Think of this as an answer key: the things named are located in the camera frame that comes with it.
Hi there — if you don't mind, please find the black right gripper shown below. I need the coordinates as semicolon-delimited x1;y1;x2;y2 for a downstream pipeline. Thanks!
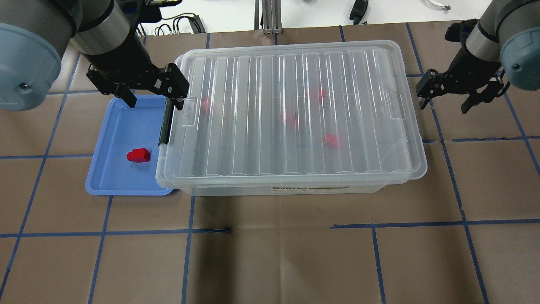
416;46;510;114

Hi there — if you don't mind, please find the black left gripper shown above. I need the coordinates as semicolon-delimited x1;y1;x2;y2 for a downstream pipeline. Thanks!
86;63;190;111

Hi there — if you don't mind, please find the red block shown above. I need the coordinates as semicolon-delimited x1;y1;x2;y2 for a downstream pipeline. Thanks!
281;111;300;128
200;97;211;116
126;148;151;163
323;133;340;150

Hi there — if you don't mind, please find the clear ribbed box lid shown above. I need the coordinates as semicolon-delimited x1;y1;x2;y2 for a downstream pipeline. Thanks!
155;40;428;190

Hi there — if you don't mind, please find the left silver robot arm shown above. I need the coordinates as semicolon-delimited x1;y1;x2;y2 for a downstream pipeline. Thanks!
0;0;189;111

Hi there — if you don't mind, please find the blue plastic tray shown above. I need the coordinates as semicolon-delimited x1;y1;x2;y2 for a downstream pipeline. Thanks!
85;95;172;196

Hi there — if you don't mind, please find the red block under lid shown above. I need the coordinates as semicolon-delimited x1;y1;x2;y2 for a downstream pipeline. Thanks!
323;133;340;150

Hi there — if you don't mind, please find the clear plastic storage box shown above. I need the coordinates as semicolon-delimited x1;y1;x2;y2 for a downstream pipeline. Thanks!
155;41;427;196

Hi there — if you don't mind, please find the black power adapter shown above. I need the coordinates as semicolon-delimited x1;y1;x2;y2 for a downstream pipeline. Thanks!
349;0;369;25

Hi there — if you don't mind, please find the black box latch handle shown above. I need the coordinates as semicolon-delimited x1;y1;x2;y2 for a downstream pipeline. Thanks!
158;98;176;146

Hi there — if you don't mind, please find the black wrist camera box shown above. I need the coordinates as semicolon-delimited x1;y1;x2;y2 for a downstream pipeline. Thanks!
444;19;479;43

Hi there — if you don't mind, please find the aluminium frame post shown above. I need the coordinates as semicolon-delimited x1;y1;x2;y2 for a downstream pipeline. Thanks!
254;0;283;35

